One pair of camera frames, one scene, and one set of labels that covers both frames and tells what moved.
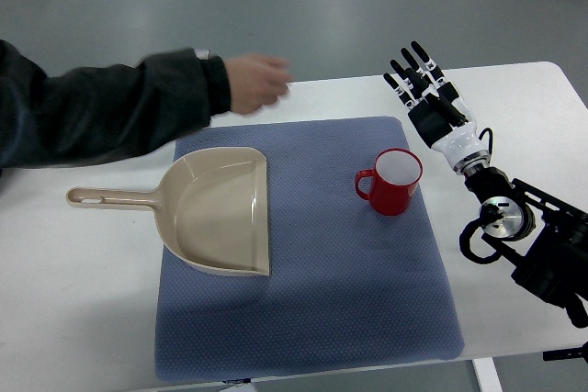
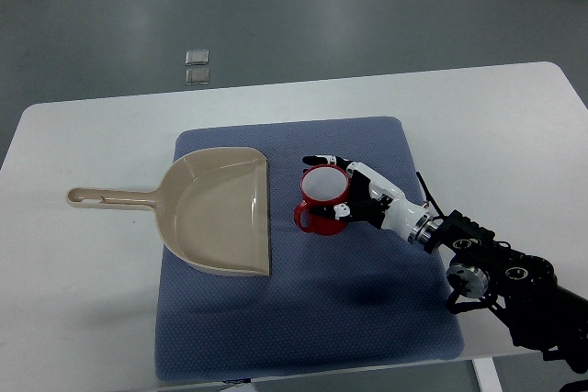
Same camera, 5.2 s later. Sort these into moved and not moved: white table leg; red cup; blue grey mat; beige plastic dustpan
Moved: red cup
Not moved: beige plastic dustpan; blue grey mat; white table leg
